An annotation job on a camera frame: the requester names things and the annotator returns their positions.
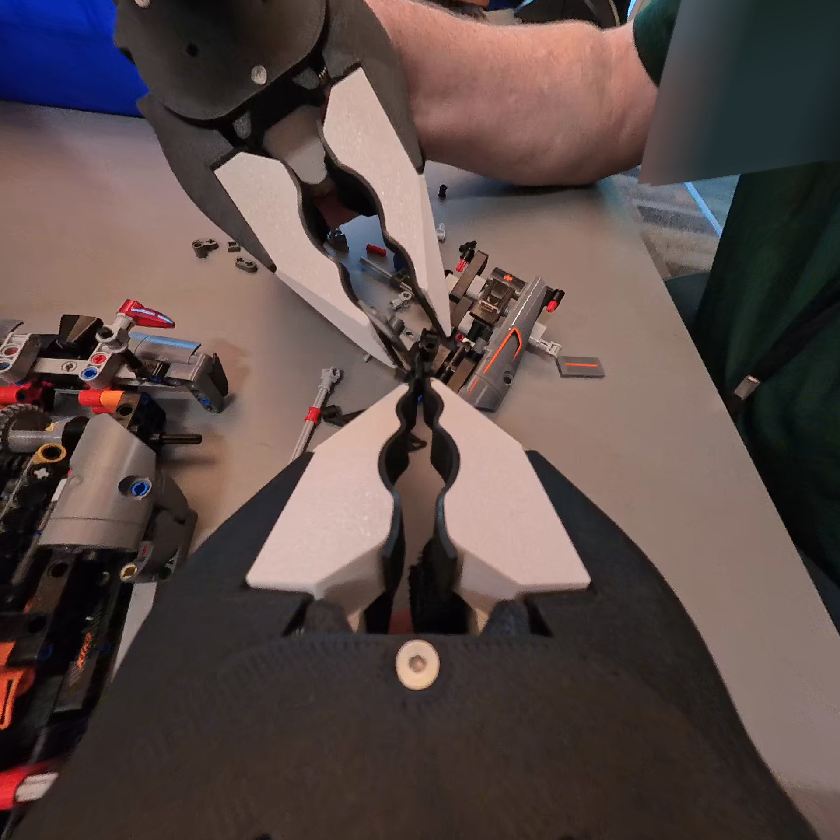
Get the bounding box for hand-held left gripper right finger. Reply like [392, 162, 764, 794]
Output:
[427, 379, 592, 627]

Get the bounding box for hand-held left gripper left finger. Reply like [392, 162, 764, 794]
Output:
[246, 384, 417, 634]

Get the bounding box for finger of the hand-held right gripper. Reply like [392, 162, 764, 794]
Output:
[214, 152, 399, 366]
[319, 67, 455, 340]

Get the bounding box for grey lego assembly orange stripe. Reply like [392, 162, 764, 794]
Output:
[357, 241, 567, 454]

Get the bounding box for lego car chassis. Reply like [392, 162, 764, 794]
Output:
[0, 298, 231, 811]

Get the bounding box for person's right forearm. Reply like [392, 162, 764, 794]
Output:
[366, 0, 659, 189]

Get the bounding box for grey lego axle red bushes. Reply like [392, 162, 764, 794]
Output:
[290, 366, 344, 462]

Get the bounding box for person's right hand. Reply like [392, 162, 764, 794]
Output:
[314, 185, 360, 228]

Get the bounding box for blue plastic bin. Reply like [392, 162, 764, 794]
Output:
[0, 0, 148, 119]

